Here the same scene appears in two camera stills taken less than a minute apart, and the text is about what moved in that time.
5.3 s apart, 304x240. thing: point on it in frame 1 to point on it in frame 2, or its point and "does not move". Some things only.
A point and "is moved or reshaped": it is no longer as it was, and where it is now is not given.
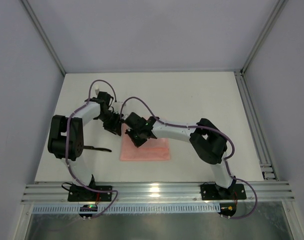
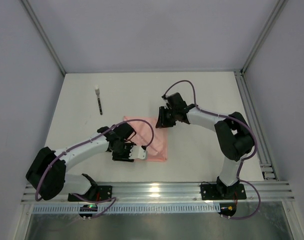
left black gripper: x=114 y=126 to x=124 y=153
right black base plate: x=213 y=192 does not move
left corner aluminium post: x=44 y=35 does not move
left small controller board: x=87 y=208 does not move
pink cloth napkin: x=153 y=149 is moved or reshaped
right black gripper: x=137 y=138 to x=165 y=117
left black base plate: x=80 y=193 does not move
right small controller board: x=228 y=209 does not move
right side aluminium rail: x=264 y=154 does not move
